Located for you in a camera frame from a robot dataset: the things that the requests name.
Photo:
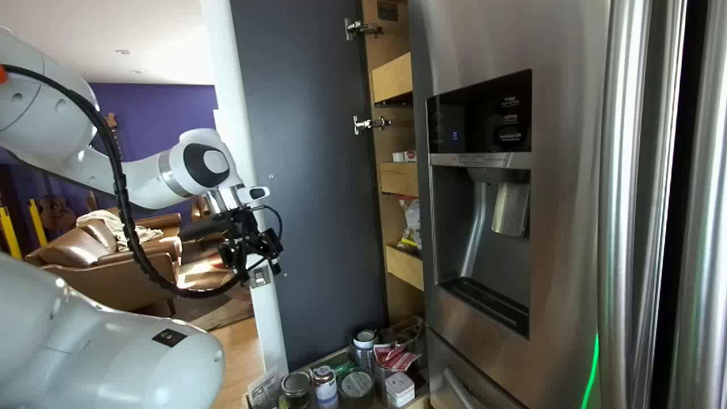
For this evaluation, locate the dark glass jar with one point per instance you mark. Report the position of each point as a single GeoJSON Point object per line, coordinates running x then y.
{"type": "Point", "coordinates": [297, 391]}

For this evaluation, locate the big round tin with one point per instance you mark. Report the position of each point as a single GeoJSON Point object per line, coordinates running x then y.
{"type": "Point", "coordinates": [358, 385]}

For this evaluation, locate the wooden pantry shelf middle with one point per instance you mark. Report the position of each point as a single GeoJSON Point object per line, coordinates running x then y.
{"type": "Point", "coordinates": [398, 181]}

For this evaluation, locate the wooden pantry shelf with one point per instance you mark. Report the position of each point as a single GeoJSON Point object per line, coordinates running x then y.
{"type": "Point", "coordinates": [406, 266]}
{"type": "Point", "coordinates": [391, 82]}
{"type": "Point", "coordinates": [398, 181]}

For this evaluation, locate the white lidded jar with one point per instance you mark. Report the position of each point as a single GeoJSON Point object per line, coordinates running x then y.
{"type": "Point", "coordinates": [325, 382]}

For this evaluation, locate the brown leather sofa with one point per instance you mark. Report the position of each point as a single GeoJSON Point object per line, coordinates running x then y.
{"type": "Point", "coordinates": [89, 259]}

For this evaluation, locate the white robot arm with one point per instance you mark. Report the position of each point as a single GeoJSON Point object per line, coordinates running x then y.
{"type": "Point", "coordinates": [63, 348]}

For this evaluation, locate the metal door hinge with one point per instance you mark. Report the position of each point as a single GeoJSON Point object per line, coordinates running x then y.
{"type": "Point", "coordinates": [361, 28]}
{"type": "Point", "coordinates": [369, 124]}

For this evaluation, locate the metal door hinge upper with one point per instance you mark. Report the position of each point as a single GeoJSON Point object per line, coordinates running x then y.
{"type": "Point", "coordinates": [361, 28]}

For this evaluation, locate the white tall jar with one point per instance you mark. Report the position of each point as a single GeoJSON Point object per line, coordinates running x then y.
{"type": "Point", "coordinates": [364, 344]}

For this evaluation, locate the dark pantry cabinet door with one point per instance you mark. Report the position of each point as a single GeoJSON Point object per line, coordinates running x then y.
{"type": "Point", "coordinates": [306, 82]}

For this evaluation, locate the white small box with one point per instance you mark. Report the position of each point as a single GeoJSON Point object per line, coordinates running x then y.
{"type": "Point", "coordinates": [402, 389]}

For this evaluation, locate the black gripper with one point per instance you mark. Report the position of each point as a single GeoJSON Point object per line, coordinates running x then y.
{"type": "Point", "coordinates": [242, 237]}

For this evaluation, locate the wooden pantry shelf upper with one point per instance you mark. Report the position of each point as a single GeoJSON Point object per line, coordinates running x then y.
{"type": "Point", "coordinates": [391, 82]}

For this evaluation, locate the metal door hinge lower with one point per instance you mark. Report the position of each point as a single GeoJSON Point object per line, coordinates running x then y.
{"type": "Point", "coordinates": [369, 124]}

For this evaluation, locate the stainless steel refrigerator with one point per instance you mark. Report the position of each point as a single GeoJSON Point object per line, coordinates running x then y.
{"type": "Point", "coordinates": [574, 202]}

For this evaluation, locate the wooden pantry shelf lower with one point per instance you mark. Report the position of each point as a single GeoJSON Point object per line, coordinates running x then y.
{"type": "Point", "coordinates": [406, 266]}

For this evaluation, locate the red snack packet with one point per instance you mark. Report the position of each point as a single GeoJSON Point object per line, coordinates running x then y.
{"type": "Point", "coordinates": [396, 359]}

